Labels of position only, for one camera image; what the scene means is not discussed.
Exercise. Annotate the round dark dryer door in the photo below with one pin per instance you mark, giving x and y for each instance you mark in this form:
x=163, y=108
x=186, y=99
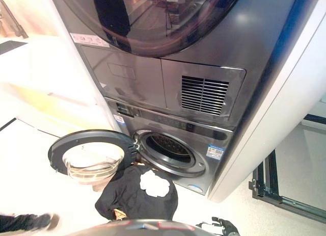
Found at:
x=152, y=29

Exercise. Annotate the flat black slab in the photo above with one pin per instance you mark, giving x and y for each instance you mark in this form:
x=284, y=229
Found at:
x=11, y=47

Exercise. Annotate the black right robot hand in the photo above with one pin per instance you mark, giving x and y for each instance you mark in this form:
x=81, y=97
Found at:
x=229, y=228

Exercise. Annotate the white cabinet surround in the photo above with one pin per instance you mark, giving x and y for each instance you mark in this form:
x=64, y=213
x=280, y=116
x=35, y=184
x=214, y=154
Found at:
x=280, y=118

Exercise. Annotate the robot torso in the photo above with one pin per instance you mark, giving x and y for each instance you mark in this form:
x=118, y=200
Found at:
x=132, y=229

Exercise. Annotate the dark blue bar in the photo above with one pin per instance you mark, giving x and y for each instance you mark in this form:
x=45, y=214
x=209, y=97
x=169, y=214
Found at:
x=314, y=118

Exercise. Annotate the black garment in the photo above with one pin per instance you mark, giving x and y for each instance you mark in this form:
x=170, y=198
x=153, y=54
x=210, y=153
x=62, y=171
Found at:
x=127, y=192

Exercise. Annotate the dark grey tumble dryer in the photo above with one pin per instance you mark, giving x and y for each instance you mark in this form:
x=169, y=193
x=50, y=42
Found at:
x=142, y=75

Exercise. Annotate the brown wooden object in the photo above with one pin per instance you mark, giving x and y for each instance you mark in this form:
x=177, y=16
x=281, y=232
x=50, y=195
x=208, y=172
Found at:
x=12, y=24

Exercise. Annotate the dryer vent grille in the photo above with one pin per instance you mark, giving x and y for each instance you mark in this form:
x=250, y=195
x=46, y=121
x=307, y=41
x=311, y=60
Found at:
x=205, y=95

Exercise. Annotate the blue energy label sticker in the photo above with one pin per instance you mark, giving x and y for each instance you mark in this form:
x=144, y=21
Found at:
x=215, y=151

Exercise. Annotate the black metal frame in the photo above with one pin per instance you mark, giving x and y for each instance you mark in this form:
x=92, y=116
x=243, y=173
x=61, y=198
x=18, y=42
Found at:
x=270, y=180

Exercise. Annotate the white warning label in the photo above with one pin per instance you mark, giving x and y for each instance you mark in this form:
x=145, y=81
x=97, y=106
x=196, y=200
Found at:
x=89, y=40

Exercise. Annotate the white garment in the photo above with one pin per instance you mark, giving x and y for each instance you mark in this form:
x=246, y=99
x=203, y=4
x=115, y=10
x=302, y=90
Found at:
x=155, y=185

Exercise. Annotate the dark grey washing machine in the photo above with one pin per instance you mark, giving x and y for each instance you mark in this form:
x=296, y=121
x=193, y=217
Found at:
x=219, y=169

